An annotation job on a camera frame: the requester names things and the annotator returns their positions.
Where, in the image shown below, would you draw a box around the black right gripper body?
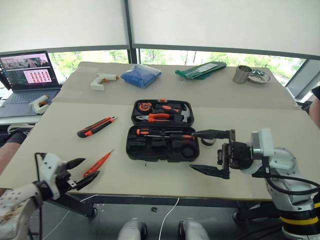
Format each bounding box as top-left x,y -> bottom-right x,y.
216,140 -> 254,171

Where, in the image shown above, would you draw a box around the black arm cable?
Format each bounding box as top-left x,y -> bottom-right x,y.
34,151 -> 48,240
251,164 -> 320,198

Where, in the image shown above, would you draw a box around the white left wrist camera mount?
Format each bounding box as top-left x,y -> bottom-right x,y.
37,152 -> 68,200

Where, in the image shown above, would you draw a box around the seated person in black shorts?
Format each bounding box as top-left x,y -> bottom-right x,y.
0,123 -> 35,197

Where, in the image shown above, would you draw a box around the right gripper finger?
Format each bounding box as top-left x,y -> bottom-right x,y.
188,163 -> 231,180
193,128 -> 237,145

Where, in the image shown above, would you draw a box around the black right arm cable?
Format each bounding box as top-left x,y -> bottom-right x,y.
251,164 -> 320,198

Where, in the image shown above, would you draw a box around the black tape roll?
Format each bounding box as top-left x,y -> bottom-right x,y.
200,136 -> 216,147

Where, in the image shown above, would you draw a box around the claw hammer orange grip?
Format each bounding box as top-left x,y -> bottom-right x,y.
152,103 -> 193,124

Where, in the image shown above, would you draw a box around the grey open laptop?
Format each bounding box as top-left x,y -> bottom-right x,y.
0,50 -> 63,119

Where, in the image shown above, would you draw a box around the dark window frame post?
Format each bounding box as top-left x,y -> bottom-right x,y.
124,0 -> 141,65

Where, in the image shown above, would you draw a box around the thick white floor cable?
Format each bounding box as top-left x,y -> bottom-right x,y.
158,197 -> 180,240

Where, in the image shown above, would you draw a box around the blue folded cloth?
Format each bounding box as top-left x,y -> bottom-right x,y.
120,63 -> 163,90

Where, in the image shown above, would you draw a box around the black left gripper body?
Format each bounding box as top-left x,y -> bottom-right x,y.
55,161 -> 77,195

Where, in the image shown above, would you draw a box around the green folded bags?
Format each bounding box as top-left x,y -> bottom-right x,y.
174,61 -> 228,81

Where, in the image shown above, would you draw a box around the stainless steel dish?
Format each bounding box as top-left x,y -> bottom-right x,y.
247,69 -> 272,84

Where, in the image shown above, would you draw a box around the grey rounded shape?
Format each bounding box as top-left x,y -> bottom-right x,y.
177,217 -> 210,240
116,217 -> 149,240

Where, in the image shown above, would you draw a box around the long-handled orange black screwdriver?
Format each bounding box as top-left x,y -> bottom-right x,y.
146,134 -> 198,143

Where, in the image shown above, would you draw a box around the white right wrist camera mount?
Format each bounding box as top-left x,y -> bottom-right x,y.
251,128 -> 279,157

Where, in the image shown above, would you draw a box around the black plastic tool case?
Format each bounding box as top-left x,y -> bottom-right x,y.
125,98 -> 200,164

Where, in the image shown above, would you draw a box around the person in black sleeve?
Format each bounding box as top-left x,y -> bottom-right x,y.
308,85 -> 320,124

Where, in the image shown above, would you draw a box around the white glue gun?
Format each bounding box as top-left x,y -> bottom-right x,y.
28,94 -> 50,115
90,72 -> 120,91

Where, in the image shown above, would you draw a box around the short-handled orange black screwdriver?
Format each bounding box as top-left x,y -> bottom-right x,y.
135,127 -> 184,136

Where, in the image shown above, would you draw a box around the black table frame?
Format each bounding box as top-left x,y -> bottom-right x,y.
41,191 -> 282,223

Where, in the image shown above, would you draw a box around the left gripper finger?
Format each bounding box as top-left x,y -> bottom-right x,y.
74,170 -> 101,192
65,157 -> 87,172

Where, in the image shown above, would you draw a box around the thin white floor cable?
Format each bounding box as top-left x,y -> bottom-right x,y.
41,193 -> 100,240

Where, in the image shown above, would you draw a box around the white roller blind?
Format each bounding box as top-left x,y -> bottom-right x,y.
127,0 -> 320,62
0,0 -> 131,54

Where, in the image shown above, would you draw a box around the white side table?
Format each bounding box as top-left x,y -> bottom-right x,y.
0,114 -> 44,126

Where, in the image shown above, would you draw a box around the stainless steel cup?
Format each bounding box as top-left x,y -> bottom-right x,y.
232,64 -> 254,84

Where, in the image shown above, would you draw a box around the orange handled pliers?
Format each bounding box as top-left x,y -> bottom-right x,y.
135,112 -> 174,124

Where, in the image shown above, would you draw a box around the orange black tape measure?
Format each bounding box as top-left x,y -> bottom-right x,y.
136,100 -> 153,113

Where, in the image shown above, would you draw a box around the orange voltage tester pen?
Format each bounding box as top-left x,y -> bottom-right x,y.
82,148 -> 116,177

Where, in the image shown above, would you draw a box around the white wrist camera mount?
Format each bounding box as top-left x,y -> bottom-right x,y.
37,152 -> 68,200
251,128 -> 279,157

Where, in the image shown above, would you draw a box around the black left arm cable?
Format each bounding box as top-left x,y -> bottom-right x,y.
34,151 -> 48,240

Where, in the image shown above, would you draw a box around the orange black utility knife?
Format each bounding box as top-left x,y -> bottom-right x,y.
76,115 -> 117,139

